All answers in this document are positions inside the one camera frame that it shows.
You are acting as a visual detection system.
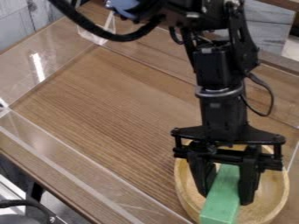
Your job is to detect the brown wooden bowl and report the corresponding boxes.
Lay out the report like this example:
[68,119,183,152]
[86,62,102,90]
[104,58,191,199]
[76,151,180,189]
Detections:
[174,158,290,224]

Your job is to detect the black table leg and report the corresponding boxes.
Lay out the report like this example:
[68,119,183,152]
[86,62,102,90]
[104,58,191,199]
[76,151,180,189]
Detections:
[27,182,44,202]

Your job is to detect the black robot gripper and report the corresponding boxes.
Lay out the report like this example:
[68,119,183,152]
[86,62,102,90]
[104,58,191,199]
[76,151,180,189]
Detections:
[172,87,286,197]

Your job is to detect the thick black sleeved cable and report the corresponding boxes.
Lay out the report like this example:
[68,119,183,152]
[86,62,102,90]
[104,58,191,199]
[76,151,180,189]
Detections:
[47,0,167,43]

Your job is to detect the clear acrylic corner bracket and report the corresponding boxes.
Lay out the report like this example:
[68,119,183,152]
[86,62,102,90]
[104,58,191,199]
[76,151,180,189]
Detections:
[75,10,118,46]

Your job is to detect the green rectangular block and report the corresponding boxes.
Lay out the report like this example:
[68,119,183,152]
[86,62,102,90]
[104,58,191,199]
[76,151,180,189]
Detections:
[199,164,239,224]

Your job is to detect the thin black gripper wire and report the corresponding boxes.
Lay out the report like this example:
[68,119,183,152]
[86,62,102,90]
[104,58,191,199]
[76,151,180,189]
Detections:
[240,72,276,117]

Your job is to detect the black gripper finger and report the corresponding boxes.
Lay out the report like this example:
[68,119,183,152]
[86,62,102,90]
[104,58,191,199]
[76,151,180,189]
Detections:
[238,158,260,206]

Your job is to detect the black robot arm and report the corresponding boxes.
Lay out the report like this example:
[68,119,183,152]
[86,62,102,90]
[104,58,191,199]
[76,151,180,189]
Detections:
[130,0,286,206]

